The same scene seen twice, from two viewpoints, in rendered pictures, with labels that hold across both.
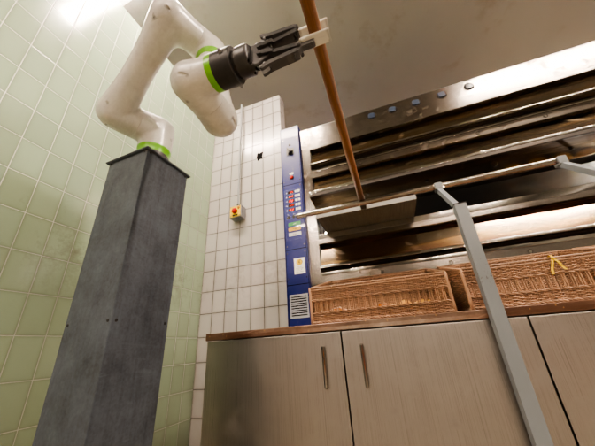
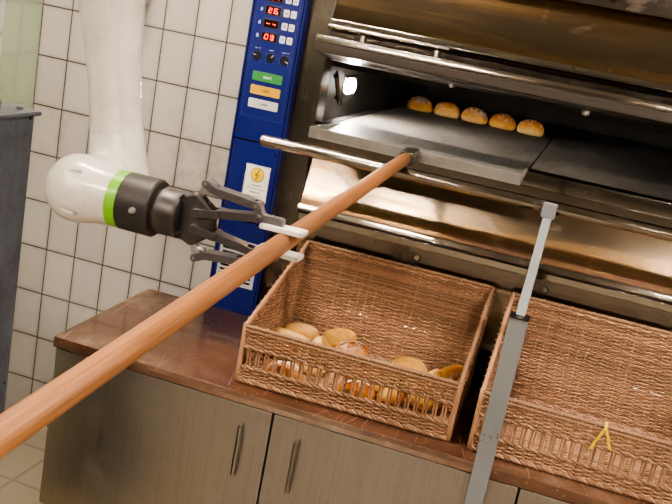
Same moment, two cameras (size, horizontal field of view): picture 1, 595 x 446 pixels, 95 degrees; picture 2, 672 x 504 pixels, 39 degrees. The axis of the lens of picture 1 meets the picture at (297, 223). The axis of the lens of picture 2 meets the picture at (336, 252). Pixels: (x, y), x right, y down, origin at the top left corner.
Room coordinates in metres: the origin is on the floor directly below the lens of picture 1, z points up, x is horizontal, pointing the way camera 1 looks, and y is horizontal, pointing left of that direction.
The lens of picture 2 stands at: (-0.99, -0.04, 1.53)
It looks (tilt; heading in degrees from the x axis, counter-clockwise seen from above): 15 degrees down; 355
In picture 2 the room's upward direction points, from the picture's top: 11 degrees clockwise
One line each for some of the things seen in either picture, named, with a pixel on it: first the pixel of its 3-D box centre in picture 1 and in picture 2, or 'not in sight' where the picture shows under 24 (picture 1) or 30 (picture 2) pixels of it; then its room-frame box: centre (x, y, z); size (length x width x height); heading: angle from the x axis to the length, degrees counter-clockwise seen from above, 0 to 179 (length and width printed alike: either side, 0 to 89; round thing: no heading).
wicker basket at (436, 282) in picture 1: (377, 292); (371, 330); (1.34, -0.36, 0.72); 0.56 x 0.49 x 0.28; 73
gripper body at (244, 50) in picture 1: (255, 57); (187, 216); (0.45, 0.08, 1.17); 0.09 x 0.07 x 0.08; 72
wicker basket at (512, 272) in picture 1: (521, 275); (599, 393); (1.15, -0.92, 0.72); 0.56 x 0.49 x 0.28; 72
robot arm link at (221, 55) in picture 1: (230, 69); (146, 204); (0.47, 0.15, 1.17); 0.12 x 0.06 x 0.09; 162
